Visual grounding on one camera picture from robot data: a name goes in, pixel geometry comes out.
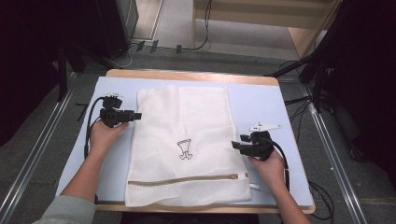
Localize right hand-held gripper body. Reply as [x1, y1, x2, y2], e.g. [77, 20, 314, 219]
[241, 121, 282, 162]

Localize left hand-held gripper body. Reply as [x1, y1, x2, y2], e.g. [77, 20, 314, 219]
[99, 91, 134, 129]

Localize person's left hand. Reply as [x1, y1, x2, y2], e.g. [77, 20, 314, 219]
[88, 119, 130, 157]

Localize person's right hand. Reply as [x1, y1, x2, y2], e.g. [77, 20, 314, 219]
[247, 148, 287, 189]

